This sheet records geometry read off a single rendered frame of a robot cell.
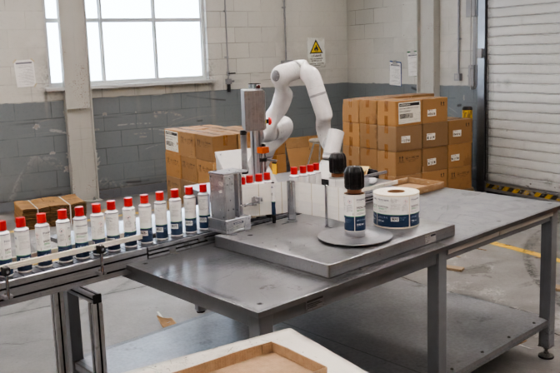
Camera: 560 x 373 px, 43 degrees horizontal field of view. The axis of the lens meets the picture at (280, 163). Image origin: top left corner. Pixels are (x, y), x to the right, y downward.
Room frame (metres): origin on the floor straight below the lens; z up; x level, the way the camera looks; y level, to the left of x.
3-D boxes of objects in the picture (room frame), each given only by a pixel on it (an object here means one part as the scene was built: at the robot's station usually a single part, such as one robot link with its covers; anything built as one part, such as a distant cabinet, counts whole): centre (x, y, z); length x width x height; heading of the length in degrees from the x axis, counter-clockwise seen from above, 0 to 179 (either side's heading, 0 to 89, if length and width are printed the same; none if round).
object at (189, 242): (3.40, -0.02, 0.85); 1.65 x 0.11 x 0.05; 133
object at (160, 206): (2.92, 0.51, 0.98); 0.05 x 0.05 x 0.20
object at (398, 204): (3.07, -0.50, 0.95); 0.20 x 0.20 x 0.14
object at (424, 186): (4.08, -0.75, 0.85); 0.30 x 0.26 x 0.04; 133
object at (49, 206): (7.23, 2.39, 0.11); 0.65 x 0.54 x 0.22; 118
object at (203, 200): (3.07, 0.34, 0.98); 0.05 x 0.05 x 0.20
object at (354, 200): (2.84, -0.30, 1.04); 0.09 x 0.09 x 0.29
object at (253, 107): (3.39, 0.12, 1.38); 0.17 x 0.10 x 0.19; 8
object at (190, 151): (7.33, 0.58, 0.45); 1.20 x 0.84 x 0.89; 33
